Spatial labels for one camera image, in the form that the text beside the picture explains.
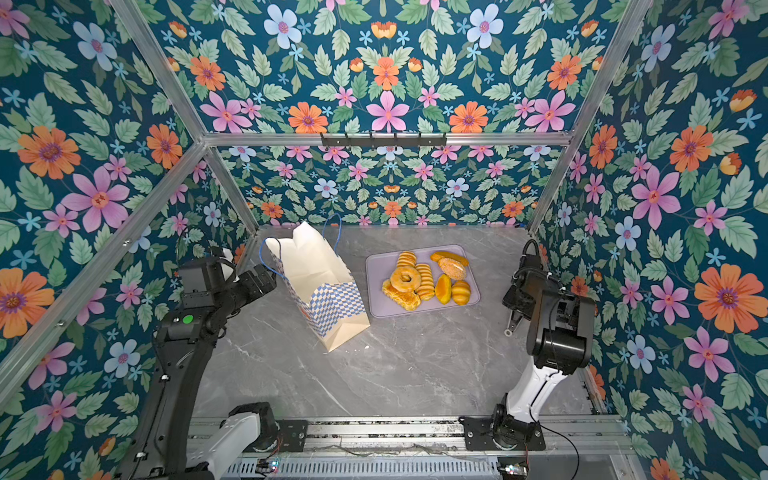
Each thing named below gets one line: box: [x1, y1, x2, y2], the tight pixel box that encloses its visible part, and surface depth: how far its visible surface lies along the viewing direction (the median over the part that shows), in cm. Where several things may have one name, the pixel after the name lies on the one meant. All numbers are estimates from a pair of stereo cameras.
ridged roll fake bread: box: [414, 263, 435, 301], surface depth 100 cm
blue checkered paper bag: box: [260, 213, 370, 352], surface depth 82 cm
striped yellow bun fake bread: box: [452, 279, 471, 306], surface depth 100 cm
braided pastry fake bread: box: [382, 279, 422, 311], surface depth 97 cm
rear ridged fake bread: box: [396, 250, 417, 267], surface depth 109 cm
